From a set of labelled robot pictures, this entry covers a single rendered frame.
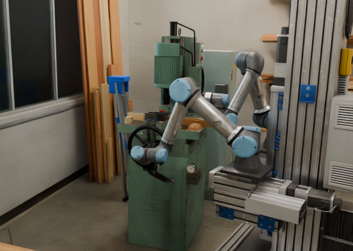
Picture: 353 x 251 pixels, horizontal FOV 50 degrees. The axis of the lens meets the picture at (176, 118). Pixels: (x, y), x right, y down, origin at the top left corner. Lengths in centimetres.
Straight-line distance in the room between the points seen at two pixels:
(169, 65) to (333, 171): 124
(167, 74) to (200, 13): 242
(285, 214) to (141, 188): 120
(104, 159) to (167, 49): 181
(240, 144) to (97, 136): 233
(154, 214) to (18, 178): 126
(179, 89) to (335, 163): 86
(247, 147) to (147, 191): 109
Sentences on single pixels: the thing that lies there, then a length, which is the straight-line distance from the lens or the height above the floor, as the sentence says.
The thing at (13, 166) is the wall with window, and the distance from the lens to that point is 337.
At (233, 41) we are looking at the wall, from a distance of 484.
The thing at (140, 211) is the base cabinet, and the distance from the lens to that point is 283.
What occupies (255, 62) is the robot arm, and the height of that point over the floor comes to 137.
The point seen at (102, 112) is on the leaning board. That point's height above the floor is 75.
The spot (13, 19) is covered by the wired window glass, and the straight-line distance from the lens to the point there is 341.
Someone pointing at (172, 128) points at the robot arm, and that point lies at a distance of 209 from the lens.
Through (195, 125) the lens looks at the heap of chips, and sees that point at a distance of 254.
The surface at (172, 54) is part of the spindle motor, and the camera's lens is 259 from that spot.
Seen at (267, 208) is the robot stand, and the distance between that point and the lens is 192.
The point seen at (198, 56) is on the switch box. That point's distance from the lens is 289.
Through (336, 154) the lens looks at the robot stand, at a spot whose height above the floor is 95.
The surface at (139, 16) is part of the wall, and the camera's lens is 518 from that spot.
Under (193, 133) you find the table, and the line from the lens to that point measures 251.
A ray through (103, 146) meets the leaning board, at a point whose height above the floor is 39.
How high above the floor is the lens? 147
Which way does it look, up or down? 11 degrees down
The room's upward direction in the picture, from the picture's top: 1 degrees clockwise
